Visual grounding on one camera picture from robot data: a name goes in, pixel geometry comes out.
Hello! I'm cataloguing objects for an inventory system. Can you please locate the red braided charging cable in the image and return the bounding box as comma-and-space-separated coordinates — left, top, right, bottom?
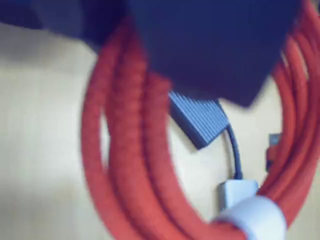
81, 0, 320, 240

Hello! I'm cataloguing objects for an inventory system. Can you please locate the ribbed dark SSD enclosure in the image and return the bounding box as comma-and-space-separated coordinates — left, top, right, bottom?
168, 91, 230, 150

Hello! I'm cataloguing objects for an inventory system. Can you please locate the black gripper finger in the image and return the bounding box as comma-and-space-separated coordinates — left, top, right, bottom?
127, 0, 301, 109
0, 0, 131, 50

